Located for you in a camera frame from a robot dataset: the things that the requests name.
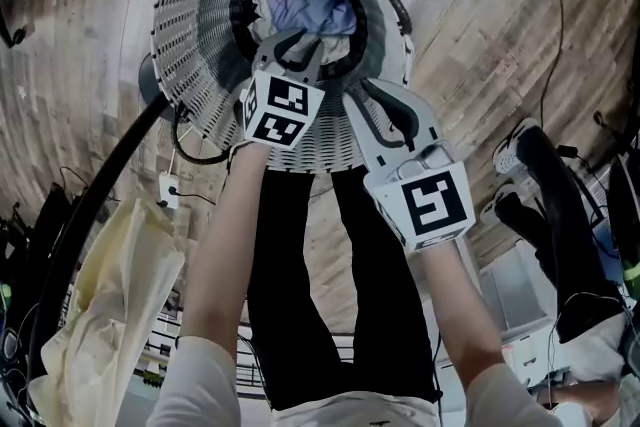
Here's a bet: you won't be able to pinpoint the person's black trousers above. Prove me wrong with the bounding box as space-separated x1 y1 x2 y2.
247 164 444 411

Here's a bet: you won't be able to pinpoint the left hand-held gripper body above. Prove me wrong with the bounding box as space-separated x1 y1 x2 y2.
242 62 326 151

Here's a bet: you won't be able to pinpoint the black power cable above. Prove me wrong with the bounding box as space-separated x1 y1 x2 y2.
487 0 566 116

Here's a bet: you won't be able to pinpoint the cream yellow garment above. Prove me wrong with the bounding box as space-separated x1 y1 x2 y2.
27 197 187 427

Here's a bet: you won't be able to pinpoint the black stand with round base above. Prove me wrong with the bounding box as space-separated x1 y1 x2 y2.
27 52 171 416

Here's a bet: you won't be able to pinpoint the lavender and white clothes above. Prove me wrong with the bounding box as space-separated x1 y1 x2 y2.
249 0 359 66

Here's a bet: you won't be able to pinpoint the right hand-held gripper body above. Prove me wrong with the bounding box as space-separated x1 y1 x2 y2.
363 128 476 254

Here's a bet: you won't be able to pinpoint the white desk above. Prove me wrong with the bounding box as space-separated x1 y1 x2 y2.
479 239 569 396

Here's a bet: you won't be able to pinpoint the person's white shirt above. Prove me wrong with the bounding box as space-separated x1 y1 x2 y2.
149 334 566 427

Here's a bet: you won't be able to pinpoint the person's left forearm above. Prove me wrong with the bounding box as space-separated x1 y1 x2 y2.
179 142 274 351

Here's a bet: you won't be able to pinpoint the white power strip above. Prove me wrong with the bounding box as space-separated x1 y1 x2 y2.
158 170 181 210

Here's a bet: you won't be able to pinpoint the person's right forearm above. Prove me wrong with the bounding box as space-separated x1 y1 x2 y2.
404 239 506 391

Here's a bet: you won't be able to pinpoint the white woven laundry basket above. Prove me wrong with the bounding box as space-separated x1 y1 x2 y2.
149 0 416 175

